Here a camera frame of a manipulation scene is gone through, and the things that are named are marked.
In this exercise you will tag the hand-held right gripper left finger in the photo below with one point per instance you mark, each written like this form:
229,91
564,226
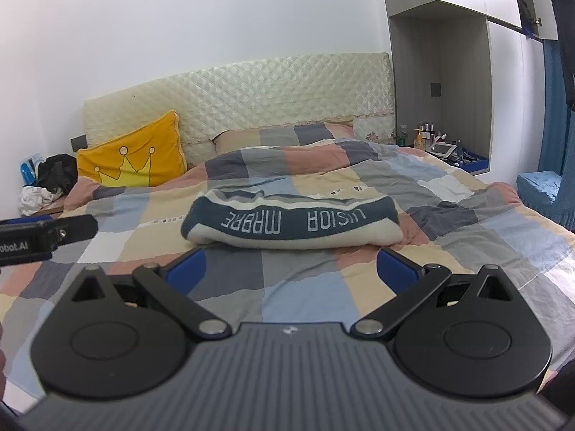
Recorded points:
186,271

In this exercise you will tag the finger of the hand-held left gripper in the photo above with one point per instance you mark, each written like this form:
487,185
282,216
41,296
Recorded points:
78,230

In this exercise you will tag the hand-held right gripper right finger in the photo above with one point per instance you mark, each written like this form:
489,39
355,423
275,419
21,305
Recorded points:
395,271

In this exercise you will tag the cream sweater with blue stripes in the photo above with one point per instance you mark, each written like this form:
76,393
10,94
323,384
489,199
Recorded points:
292,239

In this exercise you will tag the white clothes pile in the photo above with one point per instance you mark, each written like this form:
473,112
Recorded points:
33,197

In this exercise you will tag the black clothes pile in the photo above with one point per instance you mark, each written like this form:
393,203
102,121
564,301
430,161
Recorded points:
58,170

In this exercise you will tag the blue package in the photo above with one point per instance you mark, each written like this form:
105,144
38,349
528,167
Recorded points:
26,173

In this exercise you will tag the checked patchwork quilt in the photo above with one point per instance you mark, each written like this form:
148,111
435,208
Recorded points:
305,278

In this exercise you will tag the yellow crown print pillow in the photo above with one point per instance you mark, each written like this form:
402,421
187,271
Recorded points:
167,143

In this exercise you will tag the white tablet device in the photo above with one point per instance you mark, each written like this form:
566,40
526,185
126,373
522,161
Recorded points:
442,150

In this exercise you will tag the bottles on nightstand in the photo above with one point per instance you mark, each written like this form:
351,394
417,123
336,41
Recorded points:
418,141

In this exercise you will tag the blue tray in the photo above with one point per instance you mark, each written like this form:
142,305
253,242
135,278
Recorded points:
474,164

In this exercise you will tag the green bottle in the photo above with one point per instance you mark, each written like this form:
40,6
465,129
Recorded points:
402,137

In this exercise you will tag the floral pillow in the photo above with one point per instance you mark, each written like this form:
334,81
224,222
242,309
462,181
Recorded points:
375,132

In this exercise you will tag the dark cosmetic bottle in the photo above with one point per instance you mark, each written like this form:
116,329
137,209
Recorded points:
430,132
423,131

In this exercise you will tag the checked pillow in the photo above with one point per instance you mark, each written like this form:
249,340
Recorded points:
278,137

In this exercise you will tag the blue curtain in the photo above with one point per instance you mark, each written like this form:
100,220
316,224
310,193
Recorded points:
555,143

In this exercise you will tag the dark wall socket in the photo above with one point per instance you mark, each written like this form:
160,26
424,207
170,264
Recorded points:
77,142

